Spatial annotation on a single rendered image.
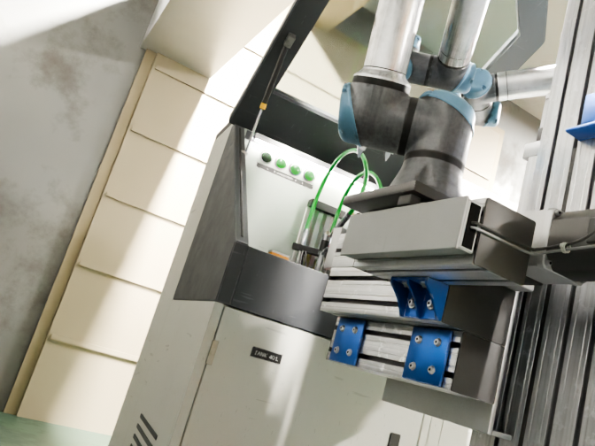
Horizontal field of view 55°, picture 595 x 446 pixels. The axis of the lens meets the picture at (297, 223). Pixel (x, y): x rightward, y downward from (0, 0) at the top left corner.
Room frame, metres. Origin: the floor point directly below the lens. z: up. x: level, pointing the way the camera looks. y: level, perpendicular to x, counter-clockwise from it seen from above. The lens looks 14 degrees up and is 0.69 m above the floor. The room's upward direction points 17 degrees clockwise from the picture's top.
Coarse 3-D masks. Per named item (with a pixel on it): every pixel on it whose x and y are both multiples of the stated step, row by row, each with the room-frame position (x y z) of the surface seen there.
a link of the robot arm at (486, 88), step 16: (480, 80) 1.34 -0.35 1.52; (496, 80) 1.34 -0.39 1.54; (512, 80) 1.32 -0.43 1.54; (528, 80) 1.31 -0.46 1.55; (544, 80) 1.30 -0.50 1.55; (464, 96) 1.41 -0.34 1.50; (480, 96) 1.36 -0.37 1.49; (496, 96) 1.36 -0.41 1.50; (512, 96) 1.35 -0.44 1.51; (528, 96) 1.35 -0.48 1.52
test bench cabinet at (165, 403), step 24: (168, 312) 1.97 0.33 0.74; (192, 312) 1.63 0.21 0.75; (216, 312) 1.44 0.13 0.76; (168, 336) 1.84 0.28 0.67; (192, 336) 1.55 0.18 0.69; (168, 360) 1.73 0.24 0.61; (192, 360) 1.47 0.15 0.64; (144, 384) 1.96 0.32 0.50; (168, 384) 1.64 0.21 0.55; (192, 384) 1.44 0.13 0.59; (144, 408) 1.84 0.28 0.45; (168, 408) 1.55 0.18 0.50; (144, 432) 1.73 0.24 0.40; (168, 432) 1.48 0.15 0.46
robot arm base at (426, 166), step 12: (408, 156) 1.02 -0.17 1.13; (420, 156) 1.00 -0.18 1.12; (432, 156) 0.99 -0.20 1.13; (444, 156) 0.98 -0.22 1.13; (408, 168) 1.00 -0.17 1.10; (420, 168) 0.99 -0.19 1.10; (432, 168) 0.98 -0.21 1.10; (444, 168) 0.98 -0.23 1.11; (456, 168) 0.99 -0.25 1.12; (396, 180) 1.02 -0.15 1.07; (408, 180) 0.99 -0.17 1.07; (420, 180) 0.98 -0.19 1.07; (432, 180) 0.97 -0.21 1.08; (444, 180) 0.97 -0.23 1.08; (456, 180) 0.99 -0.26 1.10; (444, 192) 0.97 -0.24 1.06; (456, 192) 0.98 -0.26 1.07
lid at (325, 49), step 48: (336, 0) 1.53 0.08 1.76; (432, 0) 1.50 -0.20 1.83; (528, 0) 1.45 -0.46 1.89; (336, 48) 1.67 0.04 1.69; (432, 48) 1.64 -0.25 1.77; (480, 48) 1.62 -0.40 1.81; (528, 48) 1.59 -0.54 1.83; (240, 96) 1.90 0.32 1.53; (288, 96) 1.86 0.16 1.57; (336, 96) 1.84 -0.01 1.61; (288, 144) 2.03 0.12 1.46; (336, 144) 2.01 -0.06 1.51
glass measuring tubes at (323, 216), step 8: (312, 200) 2.03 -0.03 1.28; (320, 208) 2.04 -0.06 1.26; (328, 208) 2.05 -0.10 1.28; (336, 208) 2.06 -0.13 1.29; (304, 216) 2.06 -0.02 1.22; (320, 216) 2.05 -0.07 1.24; (328, 216) 2.06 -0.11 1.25; (304, 224) 2.06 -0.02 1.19; (312, 224) 2.07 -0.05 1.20; (320, 224) 2.06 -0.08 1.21; (328, 224) 2.07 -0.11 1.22; (336, 224) 2.08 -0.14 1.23; (312, 232) 2.07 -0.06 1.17; (320, 232) 2.08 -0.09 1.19; (312, 240) 2.05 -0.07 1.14; (320, 240) 2.07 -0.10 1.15; (296, 256) 2.06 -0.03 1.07; (304, 256) 2.07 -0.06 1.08; (312, 256) 2.08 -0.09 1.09; (304, 264) 2.06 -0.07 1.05; (312, 264) 2.08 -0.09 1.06
